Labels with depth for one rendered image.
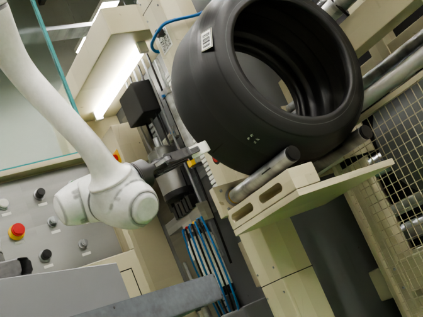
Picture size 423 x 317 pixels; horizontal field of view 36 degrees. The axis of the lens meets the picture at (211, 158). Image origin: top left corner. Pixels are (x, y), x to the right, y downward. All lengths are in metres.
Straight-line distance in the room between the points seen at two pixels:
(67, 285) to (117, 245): 1.38
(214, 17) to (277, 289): 0.85
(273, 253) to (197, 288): 1.13
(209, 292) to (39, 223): 1.29
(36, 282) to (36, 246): 1.34
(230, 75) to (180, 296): 0.95
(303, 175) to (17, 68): 0.77
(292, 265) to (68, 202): 0.84
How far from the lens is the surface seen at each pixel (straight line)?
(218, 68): 1.76
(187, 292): 0.91
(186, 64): 1.86
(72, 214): 1.51
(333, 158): 2.03
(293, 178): 1.71
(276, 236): 2.08
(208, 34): 1.79
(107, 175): 1.39
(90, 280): 0.90
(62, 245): 2.19
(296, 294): 2.06
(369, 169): 1.88
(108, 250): 2.22
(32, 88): 1.44
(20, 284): 0.82
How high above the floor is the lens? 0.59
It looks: 13 degrees up
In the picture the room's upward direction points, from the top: 23 degrees counter-clockwise
